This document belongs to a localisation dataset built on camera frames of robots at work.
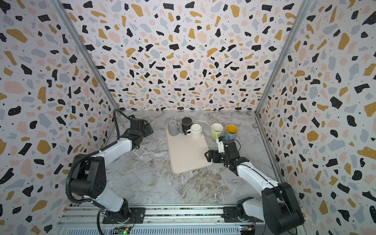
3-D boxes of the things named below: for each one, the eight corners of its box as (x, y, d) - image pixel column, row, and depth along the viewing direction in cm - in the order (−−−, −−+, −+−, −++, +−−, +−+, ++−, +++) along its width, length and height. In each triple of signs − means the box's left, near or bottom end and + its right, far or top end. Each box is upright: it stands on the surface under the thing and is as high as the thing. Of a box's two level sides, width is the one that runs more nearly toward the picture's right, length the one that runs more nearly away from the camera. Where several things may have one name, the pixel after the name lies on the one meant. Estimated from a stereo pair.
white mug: (187, 136, 107) (186, 130, 102) (191, 128, 112) (191, 122, 107) (200, 140, 105) (200, 134, 100) (203, 131, 110) (204, 125, 105)
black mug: (181, 136, 107) (180, 128, 100) (182, 124, 115) (181, 116, 108) (192, 136, 107) (191, 128, 100) (192, 124, 115) (192, 116, 108)
